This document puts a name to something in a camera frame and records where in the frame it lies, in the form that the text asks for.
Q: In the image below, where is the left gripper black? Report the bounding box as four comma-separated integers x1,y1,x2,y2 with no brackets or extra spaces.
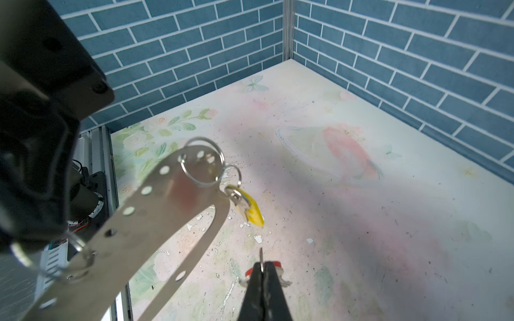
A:
1,1,115,252

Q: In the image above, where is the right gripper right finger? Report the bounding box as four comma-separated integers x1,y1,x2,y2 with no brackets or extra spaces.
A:
263,262,293,321

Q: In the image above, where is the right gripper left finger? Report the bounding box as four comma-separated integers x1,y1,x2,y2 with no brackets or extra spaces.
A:
238,262,264,321

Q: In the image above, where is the key with red tag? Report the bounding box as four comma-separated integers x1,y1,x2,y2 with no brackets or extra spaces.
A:
238,247,292,288

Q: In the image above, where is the key with yellow tag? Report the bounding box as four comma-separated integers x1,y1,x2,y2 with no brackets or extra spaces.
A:
224,185,264,227

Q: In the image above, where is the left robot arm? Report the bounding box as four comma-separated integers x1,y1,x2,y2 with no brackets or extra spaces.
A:
1,1,115,251

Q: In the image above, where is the aluminium front rail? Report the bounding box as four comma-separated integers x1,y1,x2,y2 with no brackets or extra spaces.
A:
33,125,134,321

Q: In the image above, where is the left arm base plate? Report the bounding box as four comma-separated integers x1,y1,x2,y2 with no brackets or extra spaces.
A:
68,171,109,242

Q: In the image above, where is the left corner aluminium post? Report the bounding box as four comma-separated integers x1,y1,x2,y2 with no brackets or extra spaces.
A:
282,0,294,61

